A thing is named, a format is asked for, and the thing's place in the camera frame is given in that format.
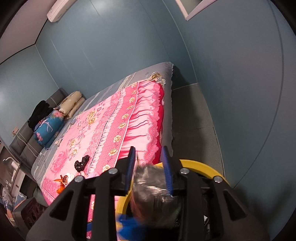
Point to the orange snack wrapper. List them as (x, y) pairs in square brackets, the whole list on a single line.
[(63, 181)]

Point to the white desk lamp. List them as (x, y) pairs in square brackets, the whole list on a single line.
[(9, 161)]

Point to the beige folded quilt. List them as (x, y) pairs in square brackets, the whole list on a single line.
[(71, 104)]

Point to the window frame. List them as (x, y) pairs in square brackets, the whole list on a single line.
[(190, 8)]

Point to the clothes pile on floor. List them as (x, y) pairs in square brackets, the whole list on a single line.
[(11, 203)]

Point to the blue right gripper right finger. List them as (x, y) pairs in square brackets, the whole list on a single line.
[(165, 159)]

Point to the white air conditioner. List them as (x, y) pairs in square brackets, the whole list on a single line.
[(58, 9)]

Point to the black clothing pile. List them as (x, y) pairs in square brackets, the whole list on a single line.
[(41, 111)]

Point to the yellow rimmed black trash bin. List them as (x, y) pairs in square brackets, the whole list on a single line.
[(128, 227)]

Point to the wall power socket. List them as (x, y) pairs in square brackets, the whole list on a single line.
[(15, 131)]

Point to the grey striped bed sheet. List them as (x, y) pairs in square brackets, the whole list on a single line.
[(165, 69)]

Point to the white tissue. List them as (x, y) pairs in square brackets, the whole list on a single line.
[(71, 176)]

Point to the blue floral folded quilt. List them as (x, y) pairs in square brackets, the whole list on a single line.
[(47, 130)]

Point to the black plastic bag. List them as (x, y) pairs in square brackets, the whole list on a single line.
[(80, 166)]

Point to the pink floral blanket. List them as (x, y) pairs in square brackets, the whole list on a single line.
[(133, 116)]

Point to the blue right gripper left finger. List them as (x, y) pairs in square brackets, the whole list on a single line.
[(130, 167)]

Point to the grey padded headboard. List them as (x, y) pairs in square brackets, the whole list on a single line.
[(24, 147)]

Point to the clear plastic wrapper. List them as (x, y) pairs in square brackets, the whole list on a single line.
[(151, 203)]

